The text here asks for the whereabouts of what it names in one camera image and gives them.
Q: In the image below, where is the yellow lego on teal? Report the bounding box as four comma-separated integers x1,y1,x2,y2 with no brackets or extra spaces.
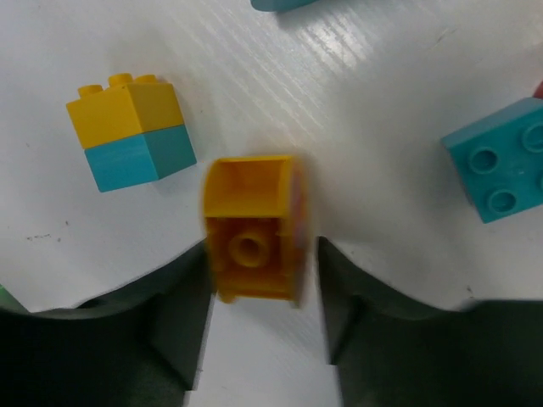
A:
66,73,184,149

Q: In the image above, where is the teal small square lego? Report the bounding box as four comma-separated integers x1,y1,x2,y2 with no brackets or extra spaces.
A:
441,98,542,223

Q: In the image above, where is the orange rounded lego brick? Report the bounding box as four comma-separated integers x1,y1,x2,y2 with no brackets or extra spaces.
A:
201,155,311,307

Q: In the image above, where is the teal lego under yellow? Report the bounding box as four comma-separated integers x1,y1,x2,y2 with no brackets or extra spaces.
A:
84,125,197,192

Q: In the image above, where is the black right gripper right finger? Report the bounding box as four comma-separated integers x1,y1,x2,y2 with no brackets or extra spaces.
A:
316,237,542,406

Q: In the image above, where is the lime green small lego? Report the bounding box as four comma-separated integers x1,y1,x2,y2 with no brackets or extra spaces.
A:
0,286,22,311

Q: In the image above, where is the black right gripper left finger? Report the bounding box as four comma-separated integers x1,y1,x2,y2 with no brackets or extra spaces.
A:
1,243,212,406

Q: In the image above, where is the teal rounded lego brick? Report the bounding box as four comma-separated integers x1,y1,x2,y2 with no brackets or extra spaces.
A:
250,0,316,13

